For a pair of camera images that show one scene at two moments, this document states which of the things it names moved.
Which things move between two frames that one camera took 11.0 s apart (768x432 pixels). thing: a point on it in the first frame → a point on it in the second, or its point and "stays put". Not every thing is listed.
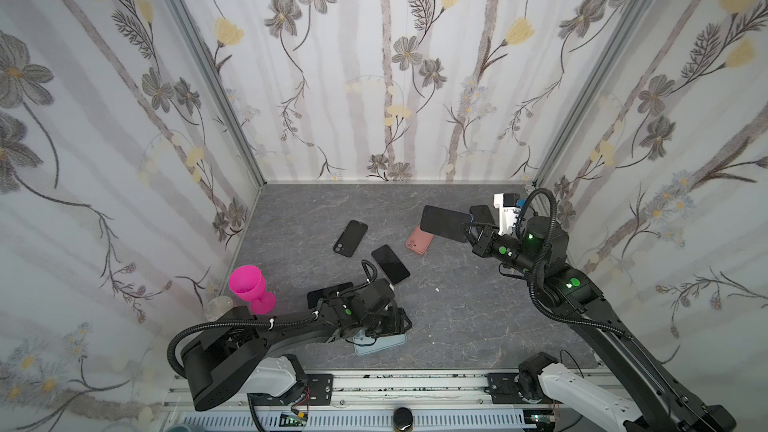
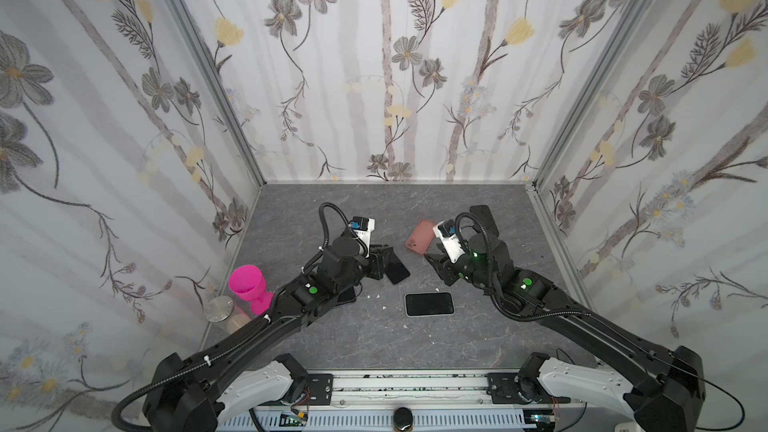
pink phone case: x=419 y=241 stays put
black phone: x=390 y=264 stays put
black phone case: x=482 y=214 stays put
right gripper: x=480 y=235 → x=447 y=267
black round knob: x=403 y=418 stays put
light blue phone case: x=382 y=343 → x=429 y=304
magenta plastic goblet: x=249 y=283 stays put
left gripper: x=396 y=324 → x=377 y=265
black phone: x=444 y=223 → x=435 y=303
